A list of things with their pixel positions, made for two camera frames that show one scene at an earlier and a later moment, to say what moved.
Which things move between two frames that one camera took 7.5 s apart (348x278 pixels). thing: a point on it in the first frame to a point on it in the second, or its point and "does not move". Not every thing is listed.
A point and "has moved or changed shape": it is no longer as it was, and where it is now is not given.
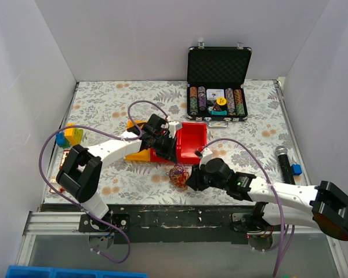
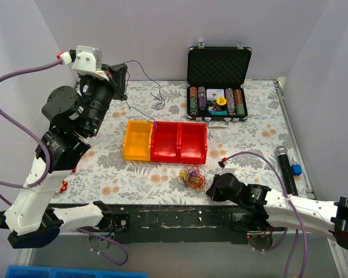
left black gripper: (168, 149) to (118, 76)
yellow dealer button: (221, 101) does not move
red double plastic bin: (192, 137) does not move
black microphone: (286, 169) does not move
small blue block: (296, 169) does not move
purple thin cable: (178, 173) to (160, 91)
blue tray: (29, 271) does not move
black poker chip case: (216, 75) does not move
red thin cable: (178, 175) has moved or changed shape
